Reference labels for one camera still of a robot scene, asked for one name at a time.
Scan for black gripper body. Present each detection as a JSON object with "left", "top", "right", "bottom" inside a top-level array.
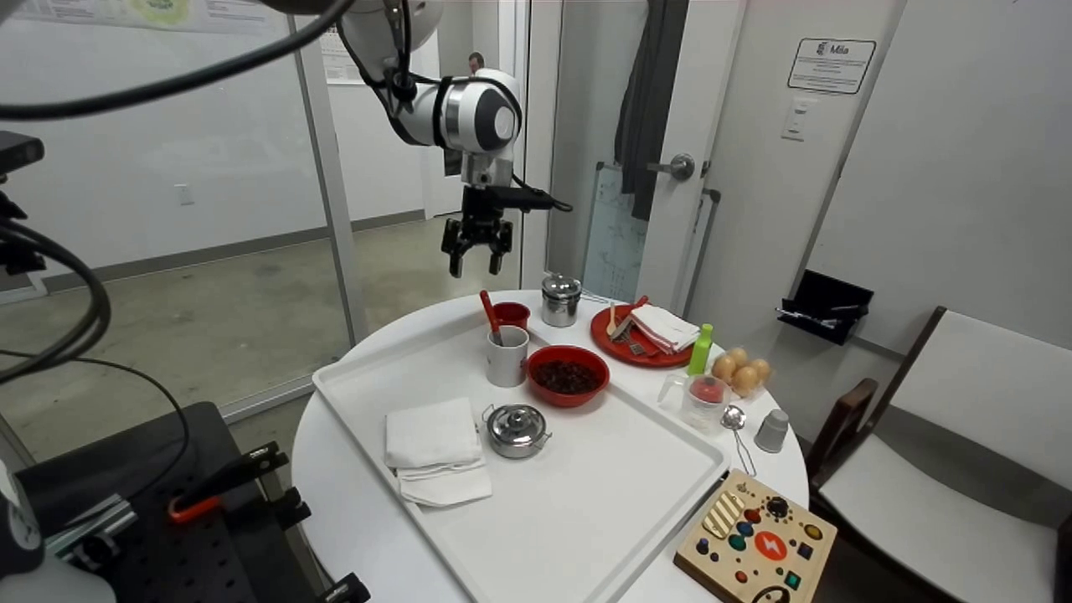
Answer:
[{"left": 444, "top": 189, "right": 568, "bottom": 254}]

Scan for red handled metal spoon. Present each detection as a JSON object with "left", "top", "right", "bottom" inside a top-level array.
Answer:
[{"left": 481, "top": 289, "right": 505, "bottom": 347}]

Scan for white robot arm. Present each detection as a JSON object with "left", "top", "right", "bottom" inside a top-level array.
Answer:
[{"left": 266, "top": 0, "right": 568, "bottom": 278}]

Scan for red bowl with beans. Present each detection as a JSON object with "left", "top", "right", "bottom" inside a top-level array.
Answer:
[{"left": 528, "top": 347, "right": 611, "bottom": 410}]

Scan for metal ladle spoon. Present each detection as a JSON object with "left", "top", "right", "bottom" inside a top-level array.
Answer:
[{"left": 724, "top": 405, "right": 758, "bottom": 476}]

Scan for red mug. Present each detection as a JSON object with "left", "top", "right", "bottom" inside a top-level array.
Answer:
[{"left": 494, "top": 301, "right": 530, "bottom": 329}]

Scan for small steel pot with lid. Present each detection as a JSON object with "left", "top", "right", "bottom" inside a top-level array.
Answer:
[{"left": 542, "top": 274, "right": 580, "bottom": 329}]

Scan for white mug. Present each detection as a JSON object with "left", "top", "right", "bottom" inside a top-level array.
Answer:
[{"left": 486, "top": 326, "right": 530, "bottom": 388}]

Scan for small leaning whiteboard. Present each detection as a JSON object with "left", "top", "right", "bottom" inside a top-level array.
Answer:
[{"left": 584, "top": 161, "right": 646, "bottom": 299}]

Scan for red plate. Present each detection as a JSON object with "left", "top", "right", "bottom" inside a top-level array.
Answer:
[{"left": 589, "top": 304, "right": 692, "bottom": 370}]

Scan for round steel lidded tin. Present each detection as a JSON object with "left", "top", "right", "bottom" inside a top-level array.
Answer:
[{"left": 484, "top": 405, "right": 551, "bottom": 459}]

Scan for white red striped napkin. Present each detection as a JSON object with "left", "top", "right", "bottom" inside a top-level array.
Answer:
[{"left": 631, "top": 304, "right": 702, "bottom": 352}]

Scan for dark hanging jacket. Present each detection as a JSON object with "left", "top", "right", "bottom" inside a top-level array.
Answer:
[{"left": 615, "top": 0, "right": 692, "bottom": 220}]

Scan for folded white cloth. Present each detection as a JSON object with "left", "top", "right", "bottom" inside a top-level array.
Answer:
[{"left": 387, "top": 398, "right": 494, "bottom": 509}]

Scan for green bottle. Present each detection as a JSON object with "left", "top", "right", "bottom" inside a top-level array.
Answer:
[{"left": 687, "top": 321, "right": 715, "bottom": 380}]

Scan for white plastic tray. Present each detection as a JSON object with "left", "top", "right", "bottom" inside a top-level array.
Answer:
[{"left": 314, "top": 318, "right": 724, "bottom": 603}]

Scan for eggs in clear carton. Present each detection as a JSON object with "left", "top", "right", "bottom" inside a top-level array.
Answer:
[{"left": 711, "top": 350, "right": 772, "bottom": 398}]

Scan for white door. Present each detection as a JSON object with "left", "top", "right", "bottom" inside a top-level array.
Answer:
[{"left": 637, "top": 0, "right": 906, "bottom": 347}]

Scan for black orange clamp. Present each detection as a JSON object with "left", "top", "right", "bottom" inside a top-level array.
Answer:
[{"left": 168, "top": 442, "right": 287, "bottom": 526}]

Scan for black tray on floor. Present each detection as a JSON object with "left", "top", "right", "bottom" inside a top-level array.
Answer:
[{"left": 781, "top": 272, "right": 875, "bottom": 347}]

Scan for black mounting table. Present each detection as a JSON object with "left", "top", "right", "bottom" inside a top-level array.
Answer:
[{"left": 0, "top": 401, "right": 373, "bottom": 603}]

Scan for wooden button board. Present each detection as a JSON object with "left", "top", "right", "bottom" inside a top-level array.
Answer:
[{"left": 674, "top": 471, "right": 837, "bottom": 603}]

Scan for white seat chair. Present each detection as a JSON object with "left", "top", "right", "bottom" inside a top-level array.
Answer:
[{"left": 817, "top": 309, "right": 1072, "bottom": 603}]

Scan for silver door handle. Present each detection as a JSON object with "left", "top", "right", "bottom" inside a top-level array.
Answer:
[{"left": 646, "top": 156, "right": 698, "bottom": 181}]

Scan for wall notice sign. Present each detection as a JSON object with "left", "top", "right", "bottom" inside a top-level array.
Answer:
[{"left": 789, "top": 36, "right": 877, "bottom": 96}]

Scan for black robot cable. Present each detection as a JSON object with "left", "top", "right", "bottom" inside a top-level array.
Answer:
[{"left": 0, "top": 0, "right": 361, "bottom": 405}]

